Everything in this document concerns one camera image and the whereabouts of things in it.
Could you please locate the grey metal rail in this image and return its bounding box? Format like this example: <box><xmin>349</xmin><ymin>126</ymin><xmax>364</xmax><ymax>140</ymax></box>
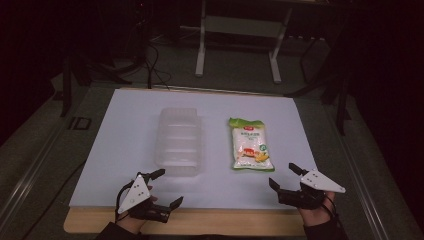
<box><xmin>0</xmin><ymin>114</ymin><xmax>73</xmax><ymax>223</ymax></box>
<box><xmin>323</xmin><ymin>101</ymin><xmax>392</xmax><ymax>240</ymax></box>

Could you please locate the wooden table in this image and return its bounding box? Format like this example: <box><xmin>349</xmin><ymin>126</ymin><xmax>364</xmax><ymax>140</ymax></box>
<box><xmin>62</xmin><ymin>85</ymin><xmax>307</xmax><ymax>238</ymax></box>

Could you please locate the person's left hand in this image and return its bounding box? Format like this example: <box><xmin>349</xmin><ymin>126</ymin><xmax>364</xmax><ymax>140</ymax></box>
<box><xmin>116</xmin><ymin>185</ymin><xmax>159</xmax><ymax>235</ymax></box>

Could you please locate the person's right hand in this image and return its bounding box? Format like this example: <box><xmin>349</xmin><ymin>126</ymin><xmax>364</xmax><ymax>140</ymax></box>
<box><xmin>299</xmin><ymin>191</ymin><xmax>336</xmax><ymax>228</ymax></box>

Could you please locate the black metal stand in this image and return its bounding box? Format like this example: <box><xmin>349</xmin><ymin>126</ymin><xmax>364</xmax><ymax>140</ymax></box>
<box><xmin>59</xmin><ymin>54</ymin><xmax>133</xmax><ymax>118</ymax></box>
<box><xmin>284</xmin><ymin>31</ymin><xmax>355</xmax><ymax>137</ymax></box>

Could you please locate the clear plastic container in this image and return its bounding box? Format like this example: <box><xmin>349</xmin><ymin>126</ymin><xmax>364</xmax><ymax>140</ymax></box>
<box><xmin>153</xmin><ymin>106</ymin><xmax>204</xmax><ymax>178</ymax></box>

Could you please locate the white table mat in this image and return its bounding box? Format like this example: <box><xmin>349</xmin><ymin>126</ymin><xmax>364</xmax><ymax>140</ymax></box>
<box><xmin>68</xmin><ymin>87</ymin><xmax>318</xmax><ymax>210</ymax></box>

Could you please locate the white metal stand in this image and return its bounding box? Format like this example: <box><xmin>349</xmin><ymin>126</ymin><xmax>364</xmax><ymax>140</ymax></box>
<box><xmin>194</xmin><ymin>0</ymin><xmax>295</xmax><ymax>85</ymax></box>

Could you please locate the black floor cable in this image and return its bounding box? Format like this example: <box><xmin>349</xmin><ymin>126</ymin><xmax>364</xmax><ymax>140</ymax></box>
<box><xmin>145</xmin><ymin>42</ymin><xmax>173</xmax><ymax>90</ymax></box>

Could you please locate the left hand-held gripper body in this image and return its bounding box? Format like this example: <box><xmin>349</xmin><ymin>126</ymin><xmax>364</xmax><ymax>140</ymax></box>
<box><xmin>117</xmin><ymin>172</ymin><xmax>172</xmax><ymax>224</ymax></box>

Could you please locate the black rectangular floor bracket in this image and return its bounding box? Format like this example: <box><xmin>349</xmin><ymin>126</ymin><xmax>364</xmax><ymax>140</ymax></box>
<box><xmin>67</xmin><ymin>116</ymin><xmax>93</xmax><ymax>131</ymax></box>

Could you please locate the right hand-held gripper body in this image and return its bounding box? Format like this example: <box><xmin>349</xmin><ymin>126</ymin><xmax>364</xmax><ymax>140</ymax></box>
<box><xmin>277</xmin><ymin>168</ymin><xmax>347</xmax><ymax>211</ymax></box>

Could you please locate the white and green food packet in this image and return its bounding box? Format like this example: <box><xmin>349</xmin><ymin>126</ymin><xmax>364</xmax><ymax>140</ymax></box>
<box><xmin>227</xmin><ymin>116</ymin><xmax>276</xmax><ymax>173</ymax></box>

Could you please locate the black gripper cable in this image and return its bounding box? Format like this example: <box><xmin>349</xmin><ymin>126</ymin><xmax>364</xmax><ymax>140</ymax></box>
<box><xmin>323</xmin><ymin>195</ymin><xmax>338</xmax><ymax>219</ymax></box>
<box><xmin>114</xmin><ymin>173</ymin><xmax>143</xmax><ymax>223</ymax></box>

